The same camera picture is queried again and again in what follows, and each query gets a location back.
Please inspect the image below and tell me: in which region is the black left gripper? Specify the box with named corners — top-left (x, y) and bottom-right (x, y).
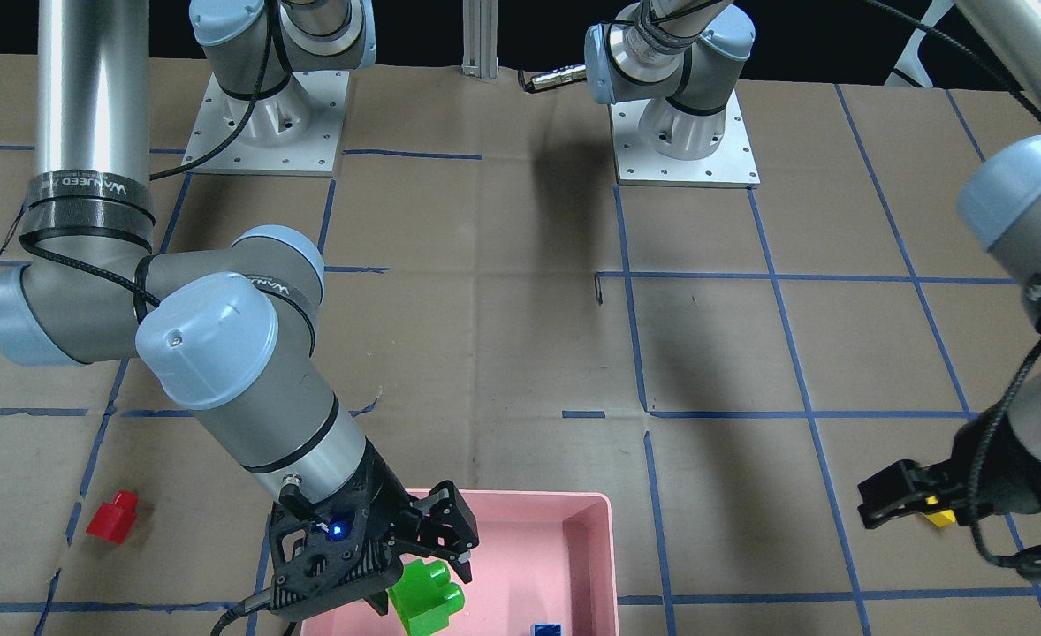
top-left (857, 415), bottom-right (1041, 583)

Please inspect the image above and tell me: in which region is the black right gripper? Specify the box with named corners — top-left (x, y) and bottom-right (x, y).
top-left (269, 443), bottom-right (481, 619)

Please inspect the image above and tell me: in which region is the green toy block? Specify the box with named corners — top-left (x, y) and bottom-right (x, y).
top-left (388, 559), bottom-right (467, 635)

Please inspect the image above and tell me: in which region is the yellow toy block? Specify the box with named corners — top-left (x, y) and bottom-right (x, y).
top-left (922, 508), bottom-right (958, 530)

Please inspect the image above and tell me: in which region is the blue toy block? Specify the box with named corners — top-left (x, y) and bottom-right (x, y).
top-left (531, 624), bottom-right (565, 636)

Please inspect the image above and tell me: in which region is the red toy block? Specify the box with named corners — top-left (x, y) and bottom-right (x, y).
top-left (85, 490), bottom-right (139, 546)

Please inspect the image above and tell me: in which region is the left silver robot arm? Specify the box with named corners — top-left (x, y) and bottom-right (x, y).
top-left (584, 1), bottom-right (1041, 582)

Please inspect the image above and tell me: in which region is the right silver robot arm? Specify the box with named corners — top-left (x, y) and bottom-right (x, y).
top-left (0, 1), bottom-right (479, 633)

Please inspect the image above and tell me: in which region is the pink plastic box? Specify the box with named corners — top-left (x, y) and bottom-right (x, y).
top-left (301, 490), bottom-right (620, 635)

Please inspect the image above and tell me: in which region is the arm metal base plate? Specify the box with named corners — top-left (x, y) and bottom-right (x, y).
top-left (609, 90), bottom-right (762, 188)
top-left (184, 70), bottom-right (350, 177)

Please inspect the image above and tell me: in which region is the silver cable connector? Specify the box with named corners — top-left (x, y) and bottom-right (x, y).
top-left (517, 63), bottom-right (588, 95)

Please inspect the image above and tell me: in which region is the aluminium profile post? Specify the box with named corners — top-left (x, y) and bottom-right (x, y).
top-left (460, 0), bottom-right (499, 83)

